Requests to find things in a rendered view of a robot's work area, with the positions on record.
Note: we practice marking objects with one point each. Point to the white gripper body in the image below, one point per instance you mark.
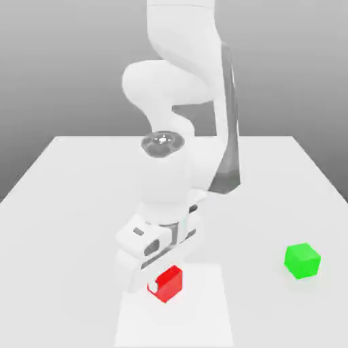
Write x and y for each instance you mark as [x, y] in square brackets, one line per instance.
[176, 251]

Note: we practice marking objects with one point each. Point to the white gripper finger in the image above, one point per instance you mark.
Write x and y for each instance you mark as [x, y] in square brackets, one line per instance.
[153, 286]

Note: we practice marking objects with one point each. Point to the small green cube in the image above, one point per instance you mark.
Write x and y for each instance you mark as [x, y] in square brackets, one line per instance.
[301, 261]

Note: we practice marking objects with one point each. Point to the small red cube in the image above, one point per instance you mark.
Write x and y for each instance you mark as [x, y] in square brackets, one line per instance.
[170, 285]

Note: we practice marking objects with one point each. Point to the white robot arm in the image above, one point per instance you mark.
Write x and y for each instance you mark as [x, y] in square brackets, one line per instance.
[163, 174]

